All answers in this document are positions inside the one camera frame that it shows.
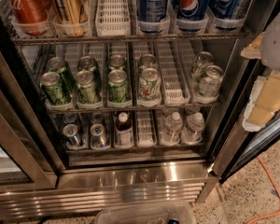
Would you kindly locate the white diet can back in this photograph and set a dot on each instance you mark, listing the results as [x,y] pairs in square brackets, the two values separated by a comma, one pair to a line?
[147,61]

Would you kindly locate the green can front left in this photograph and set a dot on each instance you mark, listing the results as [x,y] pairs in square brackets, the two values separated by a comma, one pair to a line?
[53,86]

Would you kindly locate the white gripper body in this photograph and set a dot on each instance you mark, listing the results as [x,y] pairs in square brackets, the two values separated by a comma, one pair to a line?
[277,44]

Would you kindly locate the green can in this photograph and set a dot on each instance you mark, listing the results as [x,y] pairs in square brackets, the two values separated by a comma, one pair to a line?
[116,62]
[86,88]
[118,86]
[61,66]
[53,86]
[90,64]

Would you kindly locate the stainless steel fridge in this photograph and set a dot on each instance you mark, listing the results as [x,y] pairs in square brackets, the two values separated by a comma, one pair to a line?
[89,180]

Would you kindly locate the red cola can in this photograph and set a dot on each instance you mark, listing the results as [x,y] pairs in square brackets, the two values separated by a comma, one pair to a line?
[31,15]

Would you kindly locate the fridge sliding door right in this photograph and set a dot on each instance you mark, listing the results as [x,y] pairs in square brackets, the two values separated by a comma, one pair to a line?
[244,146]

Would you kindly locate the orange gold soda can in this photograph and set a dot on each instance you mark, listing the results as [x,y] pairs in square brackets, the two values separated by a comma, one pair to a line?
[72,15]

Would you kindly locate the fridge glass door left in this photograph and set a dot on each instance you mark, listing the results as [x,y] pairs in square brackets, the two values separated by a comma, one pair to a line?
[24,167]

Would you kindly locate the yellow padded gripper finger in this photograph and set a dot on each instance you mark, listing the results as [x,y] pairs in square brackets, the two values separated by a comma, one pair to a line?
[252,51]
[264,101]

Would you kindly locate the silver blue can front left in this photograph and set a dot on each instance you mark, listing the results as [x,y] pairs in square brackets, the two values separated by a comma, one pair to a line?
[72,134]

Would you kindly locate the clear plastic bin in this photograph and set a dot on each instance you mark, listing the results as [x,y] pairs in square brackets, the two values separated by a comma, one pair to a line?
[169,212]

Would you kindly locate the empty white tray middle shelf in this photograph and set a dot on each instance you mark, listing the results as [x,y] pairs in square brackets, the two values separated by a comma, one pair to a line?
[174,87]

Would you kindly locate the empty white tray bottom shelf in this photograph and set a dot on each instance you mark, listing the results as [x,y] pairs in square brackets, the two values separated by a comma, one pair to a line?
[146,136]

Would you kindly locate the silver blue can back left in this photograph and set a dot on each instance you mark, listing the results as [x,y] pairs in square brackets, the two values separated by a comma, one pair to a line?
[71,118]

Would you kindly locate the silver can right front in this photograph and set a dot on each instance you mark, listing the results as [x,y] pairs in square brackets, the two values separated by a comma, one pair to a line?
[210,82]

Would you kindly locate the silver can right back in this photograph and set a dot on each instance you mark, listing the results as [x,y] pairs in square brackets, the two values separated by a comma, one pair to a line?
[200,62]

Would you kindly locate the blue pepsi can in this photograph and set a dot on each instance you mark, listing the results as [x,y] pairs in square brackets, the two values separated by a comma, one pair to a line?
[227,15]
[190,15]

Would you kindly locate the clear water bottle right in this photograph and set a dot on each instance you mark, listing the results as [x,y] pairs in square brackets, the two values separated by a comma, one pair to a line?
[192,131]

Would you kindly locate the dark drink bottle white cap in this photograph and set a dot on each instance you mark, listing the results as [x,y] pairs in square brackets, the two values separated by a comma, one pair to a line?
[124,131]

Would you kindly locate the blue can label side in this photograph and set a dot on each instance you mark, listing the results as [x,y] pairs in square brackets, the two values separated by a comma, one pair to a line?
[151,15]

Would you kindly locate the silver blue can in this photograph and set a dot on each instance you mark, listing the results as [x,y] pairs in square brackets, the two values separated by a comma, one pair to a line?
[99,137]
[71,118]
[97,118]
[72,134]

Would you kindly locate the blue pepsi can middle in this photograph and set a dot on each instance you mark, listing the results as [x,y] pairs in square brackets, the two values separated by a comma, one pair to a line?
[190,15]

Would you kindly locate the blue pepsi can right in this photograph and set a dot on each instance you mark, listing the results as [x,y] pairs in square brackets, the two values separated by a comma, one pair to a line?
[227,15]

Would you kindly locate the green can back left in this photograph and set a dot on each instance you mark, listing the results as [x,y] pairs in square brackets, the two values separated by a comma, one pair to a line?
[61,66]

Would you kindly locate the clear water bottle left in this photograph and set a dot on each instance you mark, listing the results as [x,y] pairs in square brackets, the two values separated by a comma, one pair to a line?
[172,129]

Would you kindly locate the clear water bottle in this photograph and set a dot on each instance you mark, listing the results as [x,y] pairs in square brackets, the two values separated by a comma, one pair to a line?
[172,129]
[192,131]

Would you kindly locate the white diet can front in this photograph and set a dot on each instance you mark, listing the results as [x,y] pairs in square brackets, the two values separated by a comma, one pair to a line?
[150,84]

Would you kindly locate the empty white tray shelf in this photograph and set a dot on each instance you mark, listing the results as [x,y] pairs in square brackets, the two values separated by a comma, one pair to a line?
[146,136]
[174,87]

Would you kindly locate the white diet can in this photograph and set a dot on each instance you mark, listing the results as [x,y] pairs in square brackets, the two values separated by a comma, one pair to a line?
[150,84]
[147,61]

